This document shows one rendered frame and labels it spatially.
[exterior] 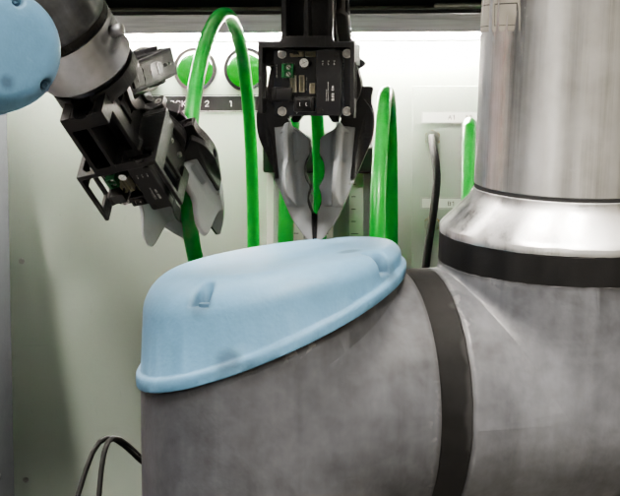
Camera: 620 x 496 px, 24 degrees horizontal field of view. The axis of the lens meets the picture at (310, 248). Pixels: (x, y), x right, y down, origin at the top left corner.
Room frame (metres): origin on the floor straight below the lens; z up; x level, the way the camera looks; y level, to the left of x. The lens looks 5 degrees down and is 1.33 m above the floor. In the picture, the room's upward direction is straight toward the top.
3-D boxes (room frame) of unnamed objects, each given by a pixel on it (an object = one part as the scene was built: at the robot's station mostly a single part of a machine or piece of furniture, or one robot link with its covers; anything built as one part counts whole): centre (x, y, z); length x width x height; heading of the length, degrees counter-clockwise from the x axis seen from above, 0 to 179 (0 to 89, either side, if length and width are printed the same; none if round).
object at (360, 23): (1.68, 0.06, 1.43); 0.54 x 0.03 x 0.02; 84
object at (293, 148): (1.09, 0.01, 1.28); 0.06 x 0.03 x 0.09; 174
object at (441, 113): (1.65, -0.18, 1.20); 0.13 x 0.03 x 0.31; 84
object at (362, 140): (1.11, -0.03, 1.32); 0.05 x 0.02 x 0.09; 84
